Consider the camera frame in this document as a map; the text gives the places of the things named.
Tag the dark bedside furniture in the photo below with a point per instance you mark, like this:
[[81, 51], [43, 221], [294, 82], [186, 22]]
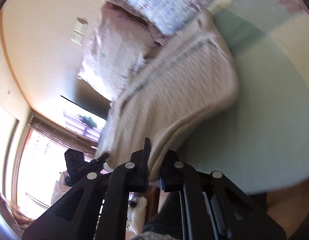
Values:
[[87, 103]]

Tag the window with brown frame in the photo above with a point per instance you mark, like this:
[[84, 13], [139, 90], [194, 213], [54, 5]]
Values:
[[39, 160]]

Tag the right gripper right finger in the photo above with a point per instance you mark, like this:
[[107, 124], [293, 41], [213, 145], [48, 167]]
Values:
[[212, 206]]

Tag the white wall switch panel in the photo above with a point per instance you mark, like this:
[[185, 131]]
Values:
[[79, 31]]

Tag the pastel checked bed sheet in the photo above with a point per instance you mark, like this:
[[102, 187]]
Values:
[[262, 142]]

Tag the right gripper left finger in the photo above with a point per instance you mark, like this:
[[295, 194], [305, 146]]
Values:
[[95, 207]]

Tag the pink floral pillow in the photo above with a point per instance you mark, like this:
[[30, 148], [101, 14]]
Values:
[[115, 53]]

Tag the cream cable-knit sweater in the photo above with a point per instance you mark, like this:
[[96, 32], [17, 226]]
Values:
[[190, 80]]

